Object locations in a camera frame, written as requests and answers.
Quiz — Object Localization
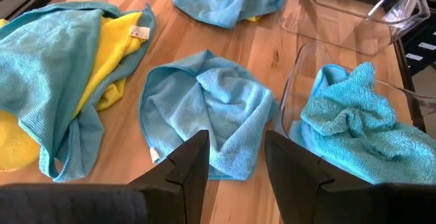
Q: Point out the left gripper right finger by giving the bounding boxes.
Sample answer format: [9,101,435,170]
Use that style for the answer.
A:
[264,130,436,224]

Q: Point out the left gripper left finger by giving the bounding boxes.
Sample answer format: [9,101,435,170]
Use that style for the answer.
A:
[0,129,211,224]

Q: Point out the clear plastic basket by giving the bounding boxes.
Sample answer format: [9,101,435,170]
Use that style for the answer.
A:
[279,41,436,184]
[278,0,432,57]

